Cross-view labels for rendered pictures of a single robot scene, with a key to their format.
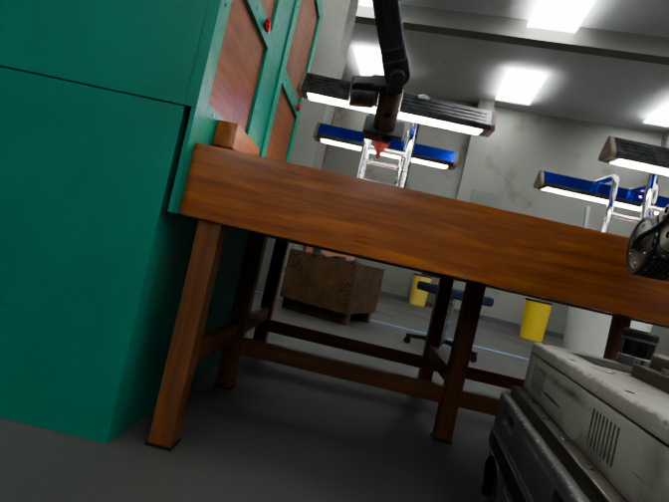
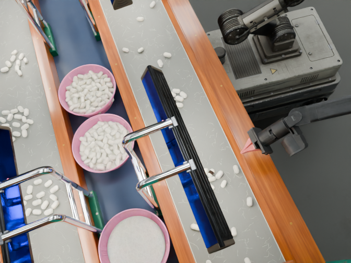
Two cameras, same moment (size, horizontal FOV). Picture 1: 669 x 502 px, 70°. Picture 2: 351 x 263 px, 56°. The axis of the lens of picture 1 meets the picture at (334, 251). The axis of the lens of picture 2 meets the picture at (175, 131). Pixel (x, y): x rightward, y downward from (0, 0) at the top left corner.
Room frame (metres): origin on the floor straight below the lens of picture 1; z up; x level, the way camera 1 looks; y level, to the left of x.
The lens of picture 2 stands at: (1.58, 0.27, 2.03)
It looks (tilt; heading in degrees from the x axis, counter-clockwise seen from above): 66 degrees down; 259
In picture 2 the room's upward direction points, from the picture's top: 14 degrees counter-clockwise
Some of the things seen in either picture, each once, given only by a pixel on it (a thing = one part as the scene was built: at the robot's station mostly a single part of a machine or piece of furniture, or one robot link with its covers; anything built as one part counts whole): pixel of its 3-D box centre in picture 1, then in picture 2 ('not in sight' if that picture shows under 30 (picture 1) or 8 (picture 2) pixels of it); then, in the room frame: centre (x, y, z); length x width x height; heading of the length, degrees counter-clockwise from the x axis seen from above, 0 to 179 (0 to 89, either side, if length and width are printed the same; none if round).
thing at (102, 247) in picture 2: not in sight; (136, 246); (1.80, 0.07, 0.72); 0.27 x 0.27 x 0.10
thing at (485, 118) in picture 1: (395, 103); (182, 148); (1.51, -0.08, 1.08); 0.62 x 0.08 x 0.07; 87
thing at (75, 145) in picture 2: not in sight; (105, 145); (1.77, -0.37, 0.72); 0.27 x 0.27 x 0.10
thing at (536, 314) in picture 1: (535, 320); not in sight; (7.21, -3.15, 0.29); 0.38 x 0.37 x 0.59; 80
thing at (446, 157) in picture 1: (385, 145); (7, 215); (2.07, -0.11, 1.08); 0.62 x 0.08 x 0.07; 87
